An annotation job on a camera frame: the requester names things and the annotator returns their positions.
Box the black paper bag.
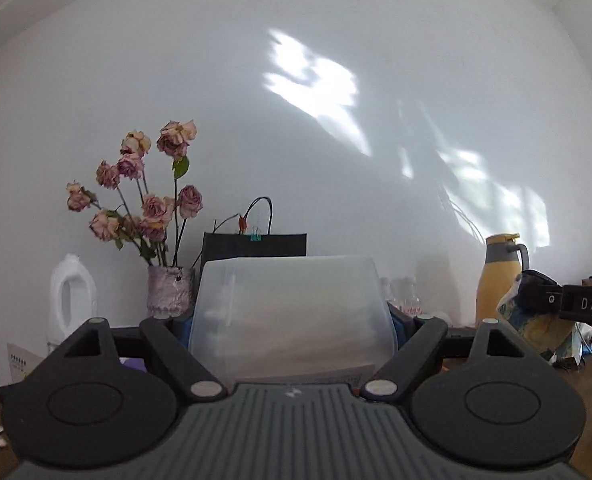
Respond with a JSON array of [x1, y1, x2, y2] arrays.
[[192, 197, 308, 281]]

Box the clear water bottle red label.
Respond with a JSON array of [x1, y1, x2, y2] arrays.
[[398, 276, 425, 317]]

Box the pink lace-wrapped vase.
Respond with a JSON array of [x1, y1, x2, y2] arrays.
[[146, 265, 195, 319]]

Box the translucent plastic container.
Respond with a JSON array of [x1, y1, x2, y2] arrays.
[[188, 256, 397, 392]]

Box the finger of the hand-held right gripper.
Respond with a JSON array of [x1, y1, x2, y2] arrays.
[[518, 270, 565, 312]]

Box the yellow thermos jug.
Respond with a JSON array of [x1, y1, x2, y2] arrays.
[[475, 233, 531, 329]]

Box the dried pink rose bouquet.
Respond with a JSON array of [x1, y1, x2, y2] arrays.
[[66, 119, 205, 267]]

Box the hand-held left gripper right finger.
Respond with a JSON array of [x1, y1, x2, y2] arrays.
[[360, 304, 553, 404]]

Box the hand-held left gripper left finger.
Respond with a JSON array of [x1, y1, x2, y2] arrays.
[[40, 305, 228, 404]]

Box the blue yellow printed bag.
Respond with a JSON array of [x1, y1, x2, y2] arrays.
[[496, 276, 584, 367]]

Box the white detergent bottle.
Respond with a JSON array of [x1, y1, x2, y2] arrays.
[[50, 253, 99, 346]]

